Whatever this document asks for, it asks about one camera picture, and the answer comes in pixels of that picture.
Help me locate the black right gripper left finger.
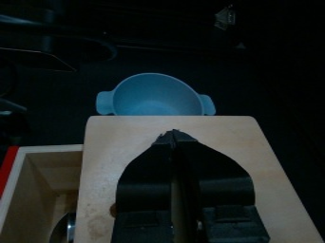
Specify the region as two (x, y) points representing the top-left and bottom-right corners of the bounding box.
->
(111, 129), (176, 243)

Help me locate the light blue two-handled bowl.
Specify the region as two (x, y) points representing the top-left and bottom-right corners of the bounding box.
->
(95, 72), (216, 117)

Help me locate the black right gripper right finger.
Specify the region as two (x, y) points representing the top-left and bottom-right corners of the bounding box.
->
(171, 128), (271, 243)

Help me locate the round metal dough cutter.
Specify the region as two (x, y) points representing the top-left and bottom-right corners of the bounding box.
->
(48, 212), (77, 243)

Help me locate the open wooden drawer red front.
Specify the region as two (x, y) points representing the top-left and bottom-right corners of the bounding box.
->
(0, 143), (84, 243)

